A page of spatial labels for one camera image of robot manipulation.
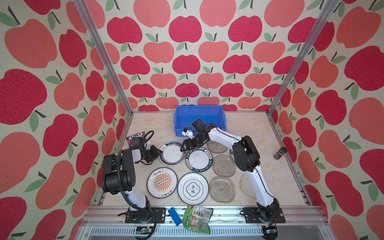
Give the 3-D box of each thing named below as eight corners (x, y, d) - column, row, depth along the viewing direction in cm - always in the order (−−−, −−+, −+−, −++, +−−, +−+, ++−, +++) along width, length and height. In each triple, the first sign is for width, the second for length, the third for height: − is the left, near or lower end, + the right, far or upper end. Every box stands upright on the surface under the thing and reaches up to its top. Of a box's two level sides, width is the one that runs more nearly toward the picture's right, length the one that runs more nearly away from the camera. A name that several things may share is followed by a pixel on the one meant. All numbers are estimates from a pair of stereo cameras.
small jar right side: (274, 160, 96) (282, 152, 87) (272, 156, 98) (280, 147, 90) (279, 160, 96) (288, 152, 87) (277, 156, 98) (286, 147, 90)
